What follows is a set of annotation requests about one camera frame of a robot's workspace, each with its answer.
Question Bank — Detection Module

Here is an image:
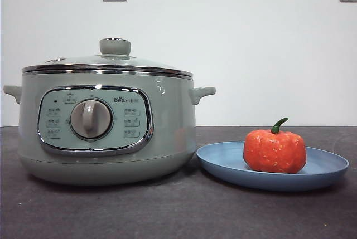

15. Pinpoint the green electric steamer pot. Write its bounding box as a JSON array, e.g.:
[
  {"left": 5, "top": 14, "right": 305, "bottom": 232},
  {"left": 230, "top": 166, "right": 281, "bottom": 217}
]
[{"left": 3, "top": 69, "right": 217, "bottom": 186}]

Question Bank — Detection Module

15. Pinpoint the glass lid with green knob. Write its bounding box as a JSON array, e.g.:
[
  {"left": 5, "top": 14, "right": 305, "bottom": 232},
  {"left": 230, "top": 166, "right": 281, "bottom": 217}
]
[{"left": 22, "top": 37, "right": 194, "bottom": 80}]

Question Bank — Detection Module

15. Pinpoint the orange pumpkin with green stem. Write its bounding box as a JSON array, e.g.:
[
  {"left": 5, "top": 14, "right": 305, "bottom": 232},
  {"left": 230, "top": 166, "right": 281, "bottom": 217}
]
[{"left": 243, "top": 118, "right": 307, "bottom": 173}]

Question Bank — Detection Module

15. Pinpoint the blue plate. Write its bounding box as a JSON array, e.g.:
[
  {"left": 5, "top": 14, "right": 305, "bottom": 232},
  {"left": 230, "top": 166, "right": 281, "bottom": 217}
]
[{"left": 196, "top": 140, "right": 350, "bottom": 192}]

